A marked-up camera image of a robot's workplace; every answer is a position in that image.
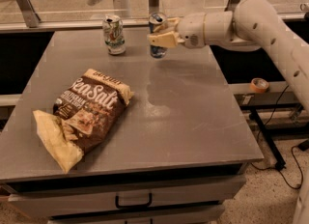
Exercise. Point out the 7up can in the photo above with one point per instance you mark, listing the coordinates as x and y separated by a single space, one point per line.
112 26

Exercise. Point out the black table leg frame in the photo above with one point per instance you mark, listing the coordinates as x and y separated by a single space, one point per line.
280 162

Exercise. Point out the brown sea salt chips bag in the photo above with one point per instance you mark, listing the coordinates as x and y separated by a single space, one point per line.
82 117

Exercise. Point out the black drawer handle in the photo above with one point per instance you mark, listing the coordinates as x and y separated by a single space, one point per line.
133 202

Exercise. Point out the left metal bracket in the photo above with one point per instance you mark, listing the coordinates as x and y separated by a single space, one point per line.
31 19

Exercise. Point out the upper grey drawer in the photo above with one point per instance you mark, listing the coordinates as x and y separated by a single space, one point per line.
101 198

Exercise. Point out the roll of tape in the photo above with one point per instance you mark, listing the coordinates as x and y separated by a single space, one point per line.
259 85

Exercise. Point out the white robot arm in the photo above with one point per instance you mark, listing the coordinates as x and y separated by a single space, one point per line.
250 25

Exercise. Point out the redbull can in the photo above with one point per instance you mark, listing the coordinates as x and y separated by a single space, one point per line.
156 24

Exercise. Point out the lower grey drawer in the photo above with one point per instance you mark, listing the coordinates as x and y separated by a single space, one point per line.
180 215

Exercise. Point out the grey drawer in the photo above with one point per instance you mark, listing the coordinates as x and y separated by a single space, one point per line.
180 215
101 198

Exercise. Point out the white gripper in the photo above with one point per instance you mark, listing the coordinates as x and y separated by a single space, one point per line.
191 30

